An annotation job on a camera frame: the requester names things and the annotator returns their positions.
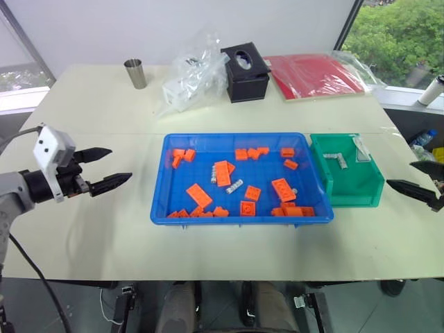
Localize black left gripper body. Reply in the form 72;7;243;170
56;151;93;199

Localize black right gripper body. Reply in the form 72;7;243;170
431;179;444;213

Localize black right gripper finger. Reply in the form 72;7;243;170
409;160;444;181
385;178;441;210

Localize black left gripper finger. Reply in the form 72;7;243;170
87;172;134;198
76;147;114;165

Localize green plastic bin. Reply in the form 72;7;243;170
309;133;387;209

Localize black tissue box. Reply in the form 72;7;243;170
220;42;272;104

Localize clear water bottle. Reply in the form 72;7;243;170
410;128;439;147

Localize small clear plastic bag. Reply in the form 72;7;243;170
351;135;373;164

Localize white cylinder roll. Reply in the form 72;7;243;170
416;74;444;107

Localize blue plastic tray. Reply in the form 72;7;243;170
149;132;336;230

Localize steel cup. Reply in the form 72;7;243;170
123;58;147;90

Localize large flat orange block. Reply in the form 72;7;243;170
271;178;297;203
185;182;214;209
213;160;233;187

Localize black caster wheel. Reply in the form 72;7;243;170
380;279;407;298

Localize white plastic part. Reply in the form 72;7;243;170
162;77;196;113

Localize clear plastic sheet bag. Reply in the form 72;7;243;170
328;49;388;95

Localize large crumpled clear plastic bag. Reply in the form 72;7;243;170
153;32;230;117

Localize red flat board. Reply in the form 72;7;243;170
262;53;366;103

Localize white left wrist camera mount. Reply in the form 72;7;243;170
33;125;76;204

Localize thick black hanging cable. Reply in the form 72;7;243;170
7;232;76;333

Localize thin white cable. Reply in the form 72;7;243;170
99;287;123;326

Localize grey window frame post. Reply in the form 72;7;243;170
0;0;57;85

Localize dark window frame post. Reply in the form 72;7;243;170
332;0;366;53

